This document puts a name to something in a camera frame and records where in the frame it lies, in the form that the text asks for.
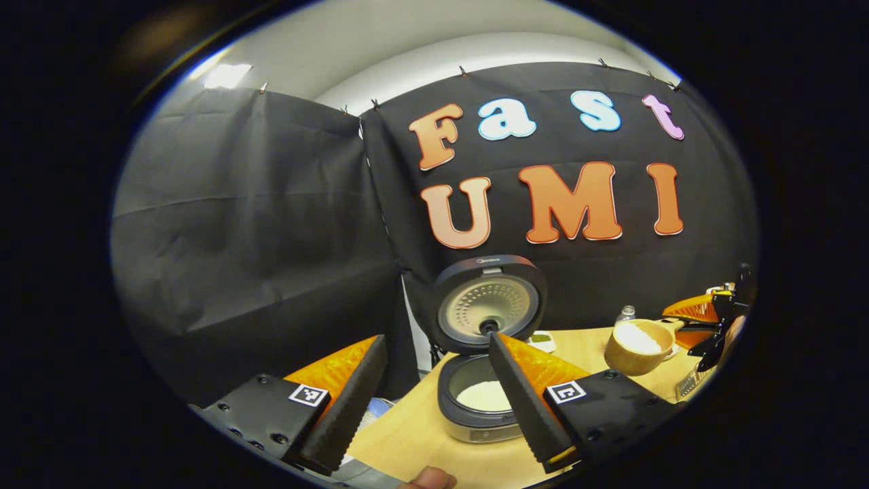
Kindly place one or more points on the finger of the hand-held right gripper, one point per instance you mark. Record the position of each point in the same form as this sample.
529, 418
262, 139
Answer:
699, 312

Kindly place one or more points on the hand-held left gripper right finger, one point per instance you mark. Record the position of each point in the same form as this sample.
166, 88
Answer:
523, 407

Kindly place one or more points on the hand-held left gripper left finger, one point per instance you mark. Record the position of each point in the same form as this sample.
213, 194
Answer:
356, 407

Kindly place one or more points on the white rice heap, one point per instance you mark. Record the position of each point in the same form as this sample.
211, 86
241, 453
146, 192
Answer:
483, 397

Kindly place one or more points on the dark grey rice cooker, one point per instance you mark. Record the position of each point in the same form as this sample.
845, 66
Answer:
482, 429

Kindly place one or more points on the white rice spoonful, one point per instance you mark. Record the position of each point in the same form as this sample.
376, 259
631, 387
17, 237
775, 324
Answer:
637, 337

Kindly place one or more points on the wooden spoon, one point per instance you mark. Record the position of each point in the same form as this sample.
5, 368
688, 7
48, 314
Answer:
621, 363

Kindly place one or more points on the white divided condiment dish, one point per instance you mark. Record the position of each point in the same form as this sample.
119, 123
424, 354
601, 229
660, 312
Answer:
542, 341

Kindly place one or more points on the clear bottle with red label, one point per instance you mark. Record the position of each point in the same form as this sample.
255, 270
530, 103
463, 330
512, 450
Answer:
625, 314

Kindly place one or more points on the black backdrop cloth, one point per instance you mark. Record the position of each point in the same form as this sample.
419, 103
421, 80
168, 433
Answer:
237, 204

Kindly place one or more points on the ceiling light panel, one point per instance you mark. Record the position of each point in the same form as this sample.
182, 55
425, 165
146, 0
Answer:
228, 76

